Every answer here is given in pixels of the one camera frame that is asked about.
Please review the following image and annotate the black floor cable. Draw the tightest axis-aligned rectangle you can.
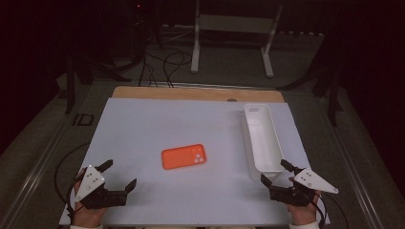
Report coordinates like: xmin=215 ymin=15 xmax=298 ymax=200
xmin=161 ymin=50 xmax=194 ymax=89
xmin=138 ymin=52 xmax=160 ymax=88

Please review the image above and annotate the white metal stand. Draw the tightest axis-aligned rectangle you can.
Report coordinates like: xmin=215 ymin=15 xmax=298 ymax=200
xmin=190 ymin=0 xmax=285 ymax=79

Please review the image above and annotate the orange phone case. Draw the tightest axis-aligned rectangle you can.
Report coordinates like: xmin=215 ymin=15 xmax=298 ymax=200
xmin=160 ymin=143 xmax=207 ymax=171

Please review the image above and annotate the person's right hand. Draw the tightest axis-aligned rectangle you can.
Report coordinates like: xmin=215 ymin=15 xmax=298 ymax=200
xmin=286 ymin=190 xmax=322 ymax=227

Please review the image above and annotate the black rectangular floor frame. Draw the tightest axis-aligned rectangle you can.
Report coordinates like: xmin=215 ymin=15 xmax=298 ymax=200
xmin=72 ymin=113 xmax=96 ymax=128

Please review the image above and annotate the black tripod stand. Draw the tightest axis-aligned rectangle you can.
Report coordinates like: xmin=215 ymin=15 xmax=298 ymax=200
xmin=64 ymin=37 xmax=132 ymax=115
xmin=276 ymin=37 xmax=346 ymax=128

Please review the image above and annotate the metal floor rail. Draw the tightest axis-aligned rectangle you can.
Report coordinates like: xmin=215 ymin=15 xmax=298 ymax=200
xmin=0 ymin=85 xmax=94 ymax=229
xmin=318 ymin=94 xmax=385 ymax=229

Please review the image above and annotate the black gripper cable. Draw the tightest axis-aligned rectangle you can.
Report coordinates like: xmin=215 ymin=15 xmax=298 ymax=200
xmin=53 ymin=141 xmax=92 ymax=224
xmin=313 ymin=190 xmax=350 ymax=229

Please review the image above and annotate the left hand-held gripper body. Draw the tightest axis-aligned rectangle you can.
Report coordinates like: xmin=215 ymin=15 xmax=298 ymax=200
xmin=74 ymin=164 xmax=129 ymax=211

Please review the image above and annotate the person's left hand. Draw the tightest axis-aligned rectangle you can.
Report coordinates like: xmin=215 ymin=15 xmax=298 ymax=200
xmin=71 ymin=168 xmax=108 ymax=228

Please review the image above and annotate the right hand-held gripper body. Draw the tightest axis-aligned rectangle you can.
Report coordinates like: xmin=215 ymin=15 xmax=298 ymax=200
xmin=268 ymin=168 xmax=339 ymax=208

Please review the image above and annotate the white plastic bin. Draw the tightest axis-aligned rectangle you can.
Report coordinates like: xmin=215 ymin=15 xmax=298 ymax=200
xmin=241 ymin=103 xmax=286 ymax=181

